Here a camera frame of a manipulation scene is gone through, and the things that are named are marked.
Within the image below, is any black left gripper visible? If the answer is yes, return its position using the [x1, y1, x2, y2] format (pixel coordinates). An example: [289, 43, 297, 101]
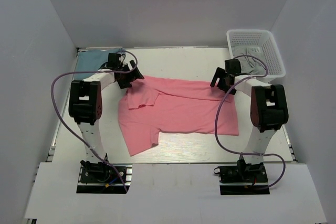
[117, 60, 143, 89]

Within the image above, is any pink t shirt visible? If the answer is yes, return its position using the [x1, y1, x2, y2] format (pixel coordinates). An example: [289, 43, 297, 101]
[118, 76, 239, 156]

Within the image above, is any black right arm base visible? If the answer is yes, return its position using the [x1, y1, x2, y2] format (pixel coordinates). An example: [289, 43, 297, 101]
[213, 159, 270, 196]

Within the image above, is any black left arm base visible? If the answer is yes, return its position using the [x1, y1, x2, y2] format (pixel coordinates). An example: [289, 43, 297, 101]
[76, 161, 132, 194]

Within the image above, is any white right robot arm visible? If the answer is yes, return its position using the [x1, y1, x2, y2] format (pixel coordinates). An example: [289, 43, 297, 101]
[211, 57, 289, 182]

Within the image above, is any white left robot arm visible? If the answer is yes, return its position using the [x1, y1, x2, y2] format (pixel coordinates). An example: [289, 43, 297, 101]
[68, 51, 144, 164]

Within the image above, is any grey t shirt in basket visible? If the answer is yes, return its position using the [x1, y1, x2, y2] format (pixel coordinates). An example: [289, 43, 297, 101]
[232, 46, 266, 76]

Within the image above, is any teal folded t shirt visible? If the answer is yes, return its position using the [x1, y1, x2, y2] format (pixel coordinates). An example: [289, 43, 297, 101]
[75, 48, 124, 72]

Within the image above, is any white plastic basket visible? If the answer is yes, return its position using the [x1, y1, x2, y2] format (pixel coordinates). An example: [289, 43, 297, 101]
[226, 29, 286, 82]

